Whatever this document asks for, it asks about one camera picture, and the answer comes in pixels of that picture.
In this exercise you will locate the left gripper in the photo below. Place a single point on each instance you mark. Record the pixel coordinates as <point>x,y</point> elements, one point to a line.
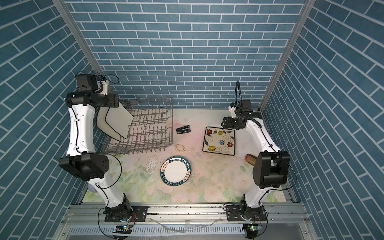
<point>114,100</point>

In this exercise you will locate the aluminium mounting rail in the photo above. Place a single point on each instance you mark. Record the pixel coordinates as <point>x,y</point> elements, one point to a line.
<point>284,221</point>

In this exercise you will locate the grey wire dish rack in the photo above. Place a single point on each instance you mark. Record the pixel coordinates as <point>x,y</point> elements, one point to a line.
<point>151,129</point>

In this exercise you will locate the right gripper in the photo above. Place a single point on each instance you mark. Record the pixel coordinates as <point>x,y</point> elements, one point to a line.
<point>229,123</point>

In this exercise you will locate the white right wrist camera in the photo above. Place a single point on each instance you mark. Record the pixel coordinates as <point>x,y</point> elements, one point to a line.
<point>232,109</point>

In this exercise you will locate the white square plate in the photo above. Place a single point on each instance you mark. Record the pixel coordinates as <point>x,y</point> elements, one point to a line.
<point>120,120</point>
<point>104,127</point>

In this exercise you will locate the base circuit board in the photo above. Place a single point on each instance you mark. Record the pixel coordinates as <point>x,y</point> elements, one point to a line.
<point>124,229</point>
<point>252,228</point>

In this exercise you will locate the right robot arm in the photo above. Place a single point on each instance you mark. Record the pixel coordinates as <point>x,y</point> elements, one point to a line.
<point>271,165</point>

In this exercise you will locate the black stapler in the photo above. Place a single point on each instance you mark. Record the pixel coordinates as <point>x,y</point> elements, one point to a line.
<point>183,130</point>

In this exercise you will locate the floral square plate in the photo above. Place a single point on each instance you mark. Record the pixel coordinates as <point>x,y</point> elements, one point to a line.
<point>219,141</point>

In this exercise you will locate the right base circuit board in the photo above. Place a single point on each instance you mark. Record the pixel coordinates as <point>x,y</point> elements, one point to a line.
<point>252,228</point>

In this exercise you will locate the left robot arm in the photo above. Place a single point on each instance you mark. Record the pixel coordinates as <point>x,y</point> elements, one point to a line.
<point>82,161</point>

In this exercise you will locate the white round bowl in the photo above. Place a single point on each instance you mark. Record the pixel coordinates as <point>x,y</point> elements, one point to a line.
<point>91,188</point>

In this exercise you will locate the left base circuit board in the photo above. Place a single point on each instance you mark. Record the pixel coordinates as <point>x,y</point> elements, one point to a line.
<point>124,229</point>

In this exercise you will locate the brown striped cylinder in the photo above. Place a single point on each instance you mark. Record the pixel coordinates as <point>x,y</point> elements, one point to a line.
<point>251,159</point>

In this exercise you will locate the white cable duct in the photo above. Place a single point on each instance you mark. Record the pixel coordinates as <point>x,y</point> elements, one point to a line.
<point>157,230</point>

